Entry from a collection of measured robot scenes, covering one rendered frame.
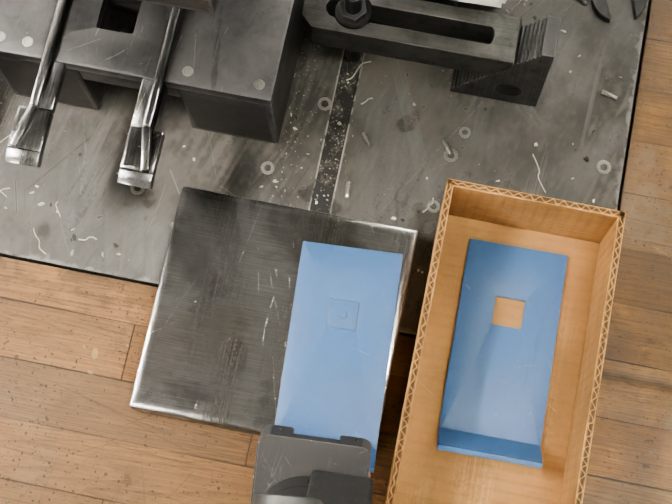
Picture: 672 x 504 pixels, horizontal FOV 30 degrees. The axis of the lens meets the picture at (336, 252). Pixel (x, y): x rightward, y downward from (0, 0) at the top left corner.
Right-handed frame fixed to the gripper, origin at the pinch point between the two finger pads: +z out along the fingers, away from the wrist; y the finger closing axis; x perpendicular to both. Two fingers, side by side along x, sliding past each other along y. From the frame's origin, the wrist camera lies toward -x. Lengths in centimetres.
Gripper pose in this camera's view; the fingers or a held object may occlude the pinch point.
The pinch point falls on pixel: (319, 456)
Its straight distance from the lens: 83.0
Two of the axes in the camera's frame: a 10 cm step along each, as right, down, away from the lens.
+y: 1.2, -9.6, -2.7
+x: -9.9, -1.3, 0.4
